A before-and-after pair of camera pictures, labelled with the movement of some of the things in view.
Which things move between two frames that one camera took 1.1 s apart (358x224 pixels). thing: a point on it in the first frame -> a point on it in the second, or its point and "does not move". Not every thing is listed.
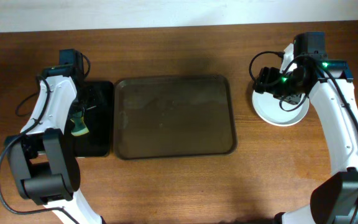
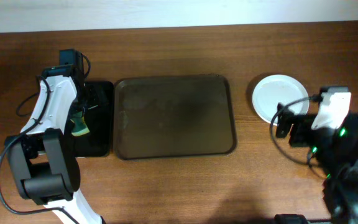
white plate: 268,109 does not move
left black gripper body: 84,101 does not move
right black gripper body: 265,80 -> 282,121
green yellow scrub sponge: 80,127 does not move
